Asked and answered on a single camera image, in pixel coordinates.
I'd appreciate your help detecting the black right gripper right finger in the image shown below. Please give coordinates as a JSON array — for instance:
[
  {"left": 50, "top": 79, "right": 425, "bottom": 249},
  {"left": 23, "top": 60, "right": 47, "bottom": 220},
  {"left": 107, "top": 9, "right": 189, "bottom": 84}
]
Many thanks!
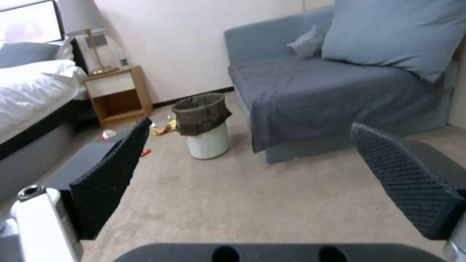
[{"left": 350, "top": 122, "right": 466, "bottom": 262}]

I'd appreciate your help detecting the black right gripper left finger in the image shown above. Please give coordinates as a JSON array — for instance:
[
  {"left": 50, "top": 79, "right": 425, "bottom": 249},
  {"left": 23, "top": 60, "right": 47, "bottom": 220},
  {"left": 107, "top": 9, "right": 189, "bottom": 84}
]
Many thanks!
[{"left": 0, "top": 117, "right": 153, "bottom": 262}]

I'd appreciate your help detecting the white trash can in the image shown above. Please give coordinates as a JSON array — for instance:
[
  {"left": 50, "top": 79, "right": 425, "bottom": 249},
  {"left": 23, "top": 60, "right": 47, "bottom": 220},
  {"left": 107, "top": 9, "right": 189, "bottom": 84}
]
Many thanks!
[{"left": 171, "top": 92, "right": 233, "bottom": 160}]

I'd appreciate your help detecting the dark trash bag liner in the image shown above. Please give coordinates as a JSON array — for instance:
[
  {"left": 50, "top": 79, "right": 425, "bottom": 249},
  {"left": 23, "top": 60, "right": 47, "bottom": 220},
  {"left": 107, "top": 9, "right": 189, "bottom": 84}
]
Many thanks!
[{"left": 171, "top": 92, "right": 233, "bottom": 136}]

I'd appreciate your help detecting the yellow snack wrapper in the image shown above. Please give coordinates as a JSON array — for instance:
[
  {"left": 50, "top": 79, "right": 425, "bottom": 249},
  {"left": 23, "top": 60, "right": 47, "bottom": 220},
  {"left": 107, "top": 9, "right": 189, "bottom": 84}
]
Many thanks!
[{"left": 151, "top": 120, "right": 179, "bottom": 136}]

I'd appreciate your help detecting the wooden nightstand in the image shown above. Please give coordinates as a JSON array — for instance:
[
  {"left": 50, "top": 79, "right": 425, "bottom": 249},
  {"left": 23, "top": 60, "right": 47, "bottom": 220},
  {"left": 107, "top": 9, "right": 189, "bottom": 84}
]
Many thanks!
[{"left": 82, "top": 65, "right": 154, "bottom": 129}]

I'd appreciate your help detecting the grey blue sofa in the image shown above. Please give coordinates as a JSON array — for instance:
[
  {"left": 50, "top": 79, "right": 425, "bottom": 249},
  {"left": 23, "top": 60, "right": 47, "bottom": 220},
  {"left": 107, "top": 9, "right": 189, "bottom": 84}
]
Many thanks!
[{"left": 223, "top": 5, "right": 460, "bottom": 164}]

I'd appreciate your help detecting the bed with white duvet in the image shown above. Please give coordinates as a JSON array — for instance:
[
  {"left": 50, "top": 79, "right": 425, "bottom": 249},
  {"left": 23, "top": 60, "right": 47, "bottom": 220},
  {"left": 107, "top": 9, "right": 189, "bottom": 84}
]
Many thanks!
[{"left": 0, "top": 38, "right": 90, "bottom": 202}]

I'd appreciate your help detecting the large grey blue pillow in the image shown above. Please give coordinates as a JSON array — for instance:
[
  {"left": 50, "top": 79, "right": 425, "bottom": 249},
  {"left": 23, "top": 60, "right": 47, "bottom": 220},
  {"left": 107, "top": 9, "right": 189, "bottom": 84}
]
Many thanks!
[{"left": 321, "top": 0, "right": 466, "bottom": 83}]

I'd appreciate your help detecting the brass table lamp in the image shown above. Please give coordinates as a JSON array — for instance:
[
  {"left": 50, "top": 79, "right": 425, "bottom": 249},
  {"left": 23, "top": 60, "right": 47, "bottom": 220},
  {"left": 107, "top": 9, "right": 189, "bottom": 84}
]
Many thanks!
[{"left": 57, "top": 0, "right": 117, "bottom": 76}]

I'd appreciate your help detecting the crumpled grey plastic bag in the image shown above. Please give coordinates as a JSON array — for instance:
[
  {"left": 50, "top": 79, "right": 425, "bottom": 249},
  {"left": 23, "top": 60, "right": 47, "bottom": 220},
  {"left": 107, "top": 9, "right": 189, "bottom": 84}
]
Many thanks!
[{"left": 286, "top": 26, "right": 325, "bottom": 58}]

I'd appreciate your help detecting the framed wall picture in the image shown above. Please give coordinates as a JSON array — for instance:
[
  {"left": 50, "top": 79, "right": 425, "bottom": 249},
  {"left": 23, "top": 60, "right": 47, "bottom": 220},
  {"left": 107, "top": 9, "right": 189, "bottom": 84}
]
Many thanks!
[{"left": 0, "top": 0, "right": 66, "bottom": 44}]

